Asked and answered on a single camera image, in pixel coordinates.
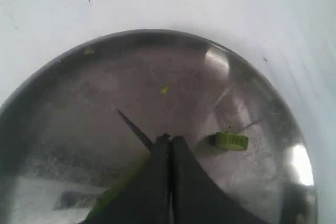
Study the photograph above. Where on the round steel plate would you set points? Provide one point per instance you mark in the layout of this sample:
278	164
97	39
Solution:
63	143

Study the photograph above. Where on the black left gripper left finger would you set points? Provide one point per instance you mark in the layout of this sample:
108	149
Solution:
146	198

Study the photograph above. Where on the blurry olive green object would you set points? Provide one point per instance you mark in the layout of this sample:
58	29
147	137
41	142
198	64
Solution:
164	89

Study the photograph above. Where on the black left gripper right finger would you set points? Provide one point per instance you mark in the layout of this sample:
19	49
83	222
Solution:
195	196

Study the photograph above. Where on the green cucumber piece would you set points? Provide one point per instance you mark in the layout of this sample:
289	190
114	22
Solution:
110	194

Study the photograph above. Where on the black kitchen knife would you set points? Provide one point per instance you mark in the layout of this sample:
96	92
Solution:
141	135

